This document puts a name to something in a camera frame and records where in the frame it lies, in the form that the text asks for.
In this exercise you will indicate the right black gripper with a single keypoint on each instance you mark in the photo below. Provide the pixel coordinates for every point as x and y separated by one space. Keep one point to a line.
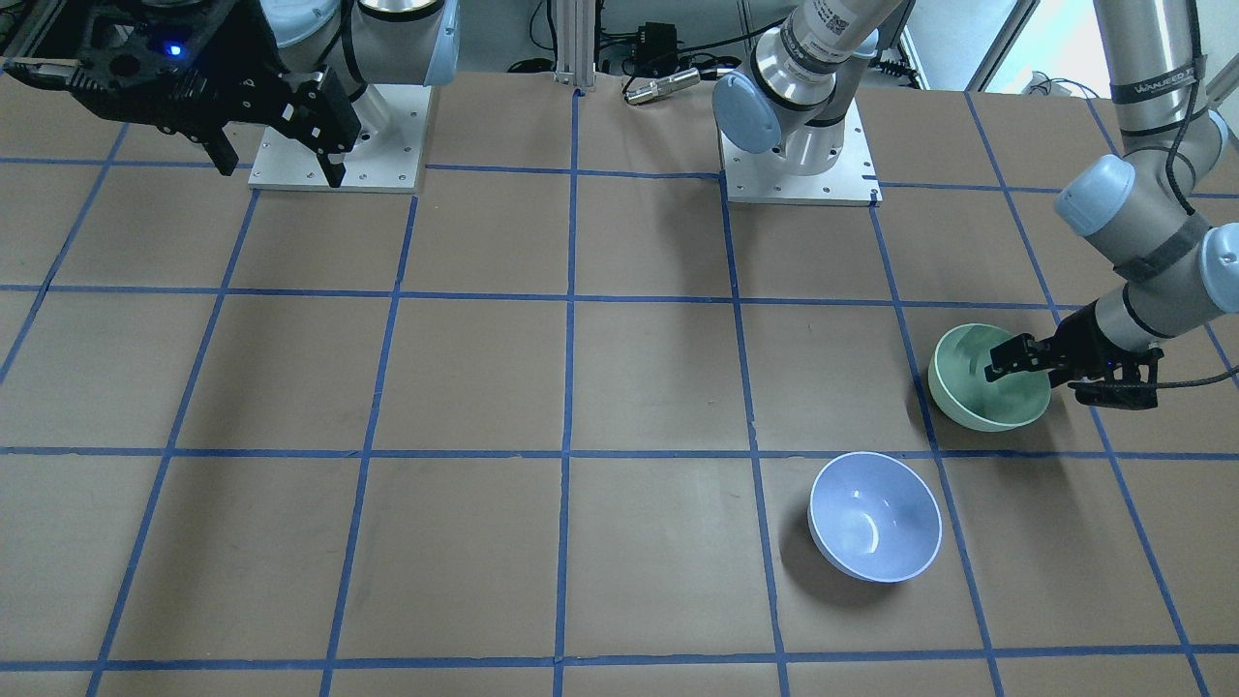
254 60

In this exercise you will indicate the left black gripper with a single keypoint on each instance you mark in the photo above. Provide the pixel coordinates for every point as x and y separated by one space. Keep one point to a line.
1076 345

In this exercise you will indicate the green bowl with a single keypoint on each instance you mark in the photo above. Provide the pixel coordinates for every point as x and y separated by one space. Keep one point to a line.
959 388

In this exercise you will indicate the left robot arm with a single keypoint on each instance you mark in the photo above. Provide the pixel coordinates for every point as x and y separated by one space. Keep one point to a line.
1177 270

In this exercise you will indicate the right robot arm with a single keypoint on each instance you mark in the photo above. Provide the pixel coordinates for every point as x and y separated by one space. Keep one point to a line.
390 55

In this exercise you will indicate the blue bowl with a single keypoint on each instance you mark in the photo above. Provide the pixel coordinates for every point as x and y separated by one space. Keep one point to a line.
874 519

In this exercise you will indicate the silver metal cylinder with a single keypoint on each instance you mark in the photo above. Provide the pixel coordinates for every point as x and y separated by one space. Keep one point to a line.
661 88

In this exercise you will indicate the aluminium frame post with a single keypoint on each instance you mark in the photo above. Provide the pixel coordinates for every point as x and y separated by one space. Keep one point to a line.
574 43

